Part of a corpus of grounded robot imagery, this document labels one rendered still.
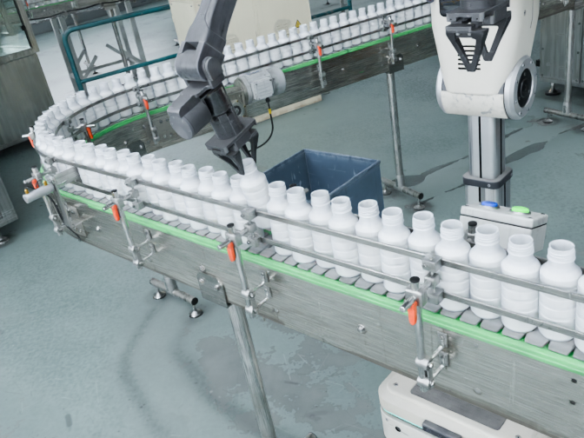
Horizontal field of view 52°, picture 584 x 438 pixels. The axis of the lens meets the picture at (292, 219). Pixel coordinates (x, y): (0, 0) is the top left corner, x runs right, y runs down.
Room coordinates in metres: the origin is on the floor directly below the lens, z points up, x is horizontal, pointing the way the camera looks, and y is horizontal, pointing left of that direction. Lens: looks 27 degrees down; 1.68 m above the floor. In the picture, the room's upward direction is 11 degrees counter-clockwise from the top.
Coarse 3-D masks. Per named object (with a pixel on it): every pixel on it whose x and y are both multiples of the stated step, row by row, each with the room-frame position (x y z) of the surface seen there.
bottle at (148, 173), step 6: (144, 156) 1.53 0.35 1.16; (150, 156) 1.53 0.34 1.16; (144, 162) 1.50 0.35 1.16; (150, 162) 1.50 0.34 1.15; (144, 168) 1.51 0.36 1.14; (150, 168) 1.50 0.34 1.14; (144, 174) 1.50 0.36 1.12; (150, 174) 1.49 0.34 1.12; (144, 180) 1.50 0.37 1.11; (150, 180) 1.49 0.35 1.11; (150, 192) 1.49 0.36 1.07; (150, 198) 1.50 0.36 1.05; (156, 198) 1.49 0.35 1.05; (156, 204) 1.49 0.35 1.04; (156, 210) 1.49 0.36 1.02
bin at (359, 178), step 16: (288, 160) 1.87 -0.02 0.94; (304, 160) 1.92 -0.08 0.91; (320, 160) 1.88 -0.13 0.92; (336, 160) 1.83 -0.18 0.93; (352, 160) 1.78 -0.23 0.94; (368, 160) 1.73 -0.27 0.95; (272, 176) 1.81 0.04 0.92; (288, 176) 1.86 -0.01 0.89; (304, 176) 1.91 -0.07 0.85; (320, 176) 1.89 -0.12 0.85; (336, 176) 1.83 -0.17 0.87; (352, 176) 1.79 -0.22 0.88; (368, 176) 1.67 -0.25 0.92; (336, 192) 1.55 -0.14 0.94; (352, 192) 1.60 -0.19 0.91; (368, 192) 1.66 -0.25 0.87; (352, 208) 1.60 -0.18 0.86
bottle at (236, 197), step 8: (232, 176) 1.27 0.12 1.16; (240, 176) 1.28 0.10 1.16; (232, 184) 1.25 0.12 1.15; (232, 192) 1.26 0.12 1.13; (240, 192) 1.24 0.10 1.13; (232, 200) 1.24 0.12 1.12; (240, 200) 1.23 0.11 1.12; (240, 216) 1.24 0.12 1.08; (240, 224) 1.24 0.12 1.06; (256, 232) 1.24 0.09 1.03
